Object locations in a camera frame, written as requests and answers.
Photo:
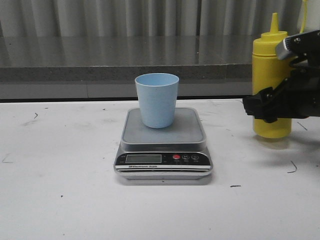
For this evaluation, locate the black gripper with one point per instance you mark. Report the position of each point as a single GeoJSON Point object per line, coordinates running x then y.
{"type": "Point", "coordinates": [297, 97]}

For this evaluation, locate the yellow squeeze bottle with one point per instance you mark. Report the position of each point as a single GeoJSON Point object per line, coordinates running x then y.
{"type": "Point", "coordinates": [269, 71]}

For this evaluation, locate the light blue plastic cup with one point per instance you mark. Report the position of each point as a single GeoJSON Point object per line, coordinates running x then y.
{"type": "Point", "coordinates": [157, 95]}

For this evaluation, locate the silver electronic kitchen scale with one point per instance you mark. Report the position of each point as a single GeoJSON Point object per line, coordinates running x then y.
{"type": "Point", "coordinates": [177, 152]}

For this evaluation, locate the white container on ledge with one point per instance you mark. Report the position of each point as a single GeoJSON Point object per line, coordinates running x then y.
{"type": "Point", "coordinates": [309, 16]}

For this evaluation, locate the grey stone counter ledge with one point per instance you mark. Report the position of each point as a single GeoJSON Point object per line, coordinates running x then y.
{"type": "Point", "coordinates": [105, 68]}

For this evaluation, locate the white pleated curtain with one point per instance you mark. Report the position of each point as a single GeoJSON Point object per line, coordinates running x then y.
{"type": "Point", "coordinates": [144, 18]}

